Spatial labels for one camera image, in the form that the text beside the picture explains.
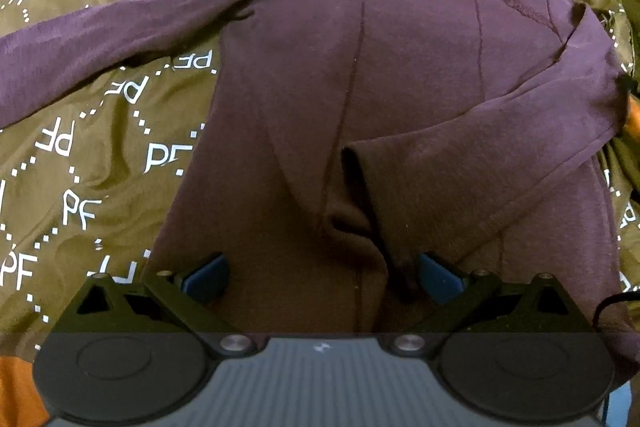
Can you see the orange cloth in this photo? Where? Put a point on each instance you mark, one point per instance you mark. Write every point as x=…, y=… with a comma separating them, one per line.
x=17, y=392

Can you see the maroon long-sleeve shirt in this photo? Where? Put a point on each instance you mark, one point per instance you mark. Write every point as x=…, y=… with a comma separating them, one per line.
x=360, y=117

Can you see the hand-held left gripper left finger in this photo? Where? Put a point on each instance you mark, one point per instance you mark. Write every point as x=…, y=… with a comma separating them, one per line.
x=207, y=278

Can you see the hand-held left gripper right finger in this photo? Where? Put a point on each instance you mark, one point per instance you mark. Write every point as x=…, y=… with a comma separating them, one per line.
x=439, y=278

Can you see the brown letter-print blanket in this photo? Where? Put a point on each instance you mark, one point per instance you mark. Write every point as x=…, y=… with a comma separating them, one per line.
x=85, y=187

